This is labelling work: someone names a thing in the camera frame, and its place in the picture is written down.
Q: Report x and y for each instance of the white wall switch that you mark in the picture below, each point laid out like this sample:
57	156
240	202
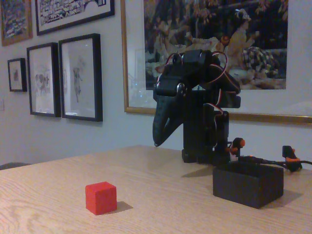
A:
1	104

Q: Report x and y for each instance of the black framed figure drawing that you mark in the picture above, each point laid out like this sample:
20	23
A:
80	78

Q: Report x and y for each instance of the black clamp with orange band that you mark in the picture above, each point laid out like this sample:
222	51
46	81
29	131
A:
290	157

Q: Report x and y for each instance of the black framed group drawing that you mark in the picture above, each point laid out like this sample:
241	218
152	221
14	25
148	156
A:
42	80

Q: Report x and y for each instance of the black framed city print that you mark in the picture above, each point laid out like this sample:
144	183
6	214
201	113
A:
73	12

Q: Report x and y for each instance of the wood framed colourful picture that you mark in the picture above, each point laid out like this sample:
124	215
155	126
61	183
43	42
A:
14	19

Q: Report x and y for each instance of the large gold framed painting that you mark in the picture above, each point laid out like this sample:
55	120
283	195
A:
219	36

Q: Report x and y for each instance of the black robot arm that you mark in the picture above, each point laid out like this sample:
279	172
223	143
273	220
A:
200	122

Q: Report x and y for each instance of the black box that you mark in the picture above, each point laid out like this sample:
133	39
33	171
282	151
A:
246	187

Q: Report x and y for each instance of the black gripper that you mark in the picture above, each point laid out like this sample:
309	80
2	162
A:
164	110

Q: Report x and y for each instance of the red cube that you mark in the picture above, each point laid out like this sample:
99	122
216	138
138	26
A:
100	198

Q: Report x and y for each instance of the black clamp with orange knob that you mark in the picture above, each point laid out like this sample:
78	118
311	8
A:
237	145

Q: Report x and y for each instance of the small black framed picture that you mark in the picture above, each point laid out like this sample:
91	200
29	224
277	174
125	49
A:
16	75

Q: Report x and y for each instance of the dark chair back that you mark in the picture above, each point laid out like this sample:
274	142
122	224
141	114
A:
12	166

